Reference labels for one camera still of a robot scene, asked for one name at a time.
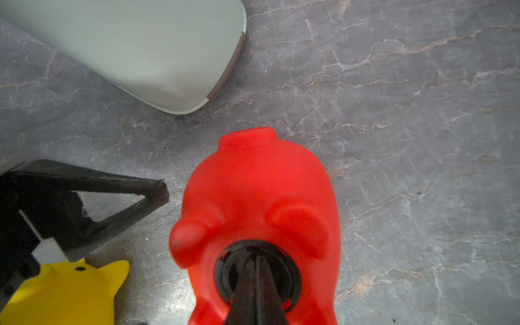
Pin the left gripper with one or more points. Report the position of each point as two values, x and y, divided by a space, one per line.
40 200

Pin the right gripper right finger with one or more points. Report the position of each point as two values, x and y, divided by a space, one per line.
269 305

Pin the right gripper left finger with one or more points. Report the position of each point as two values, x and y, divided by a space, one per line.
243 306

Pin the black plug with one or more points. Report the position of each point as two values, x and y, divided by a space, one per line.
284 270

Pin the yellow piggy bank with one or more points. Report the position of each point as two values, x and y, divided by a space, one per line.
68 293

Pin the red piggy bank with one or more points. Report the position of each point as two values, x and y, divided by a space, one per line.
257 186

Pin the mint green toaster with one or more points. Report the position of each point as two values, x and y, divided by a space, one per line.
175 56

